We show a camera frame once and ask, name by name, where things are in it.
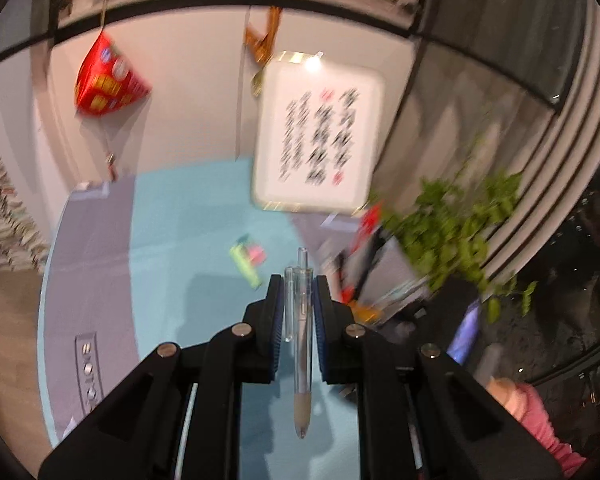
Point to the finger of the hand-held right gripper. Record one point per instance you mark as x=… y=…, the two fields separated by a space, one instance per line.
x=467 y=330

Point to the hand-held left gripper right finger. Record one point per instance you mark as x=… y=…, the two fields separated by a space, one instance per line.
x=324 y=320

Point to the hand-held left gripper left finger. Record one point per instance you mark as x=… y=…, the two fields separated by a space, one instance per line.
x=275 y=310

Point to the clear pen beige grip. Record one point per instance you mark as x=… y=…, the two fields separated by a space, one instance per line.
x=302 y=360

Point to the red utility knife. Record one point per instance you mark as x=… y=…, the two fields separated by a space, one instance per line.
x=371 y=220

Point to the person's right forearm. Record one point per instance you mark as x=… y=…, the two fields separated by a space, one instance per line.
x=545 y=435

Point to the person's right hand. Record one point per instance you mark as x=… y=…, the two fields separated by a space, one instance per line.
x=502 y=395

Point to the green highlighter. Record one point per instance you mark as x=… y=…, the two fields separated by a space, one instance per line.
x=245 y=265

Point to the pink eraser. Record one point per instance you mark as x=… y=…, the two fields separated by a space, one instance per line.
x=257 y=255

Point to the green leafy plant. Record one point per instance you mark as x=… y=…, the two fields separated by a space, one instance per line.
x=450 y=230

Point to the blue grey printed tablecloth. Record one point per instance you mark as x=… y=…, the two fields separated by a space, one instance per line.
x=180 y=260

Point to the framed calligraphy board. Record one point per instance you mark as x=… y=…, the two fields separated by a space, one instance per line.
x=320 y=135

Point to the grey pleated curtain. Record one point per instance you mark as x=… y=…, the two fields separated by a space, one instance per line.
x=555 y=170

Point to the gold medal striped ribbon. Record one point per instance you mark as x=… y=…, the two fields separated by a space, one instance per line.
x=265 y=40

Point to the red pyramid hanging ornament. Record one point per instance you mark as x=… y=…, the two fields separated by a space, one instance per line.
x=110 y=80

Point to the tall pile of paper books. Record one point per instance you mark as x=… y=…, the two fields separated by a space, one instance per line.
x=5 y=200

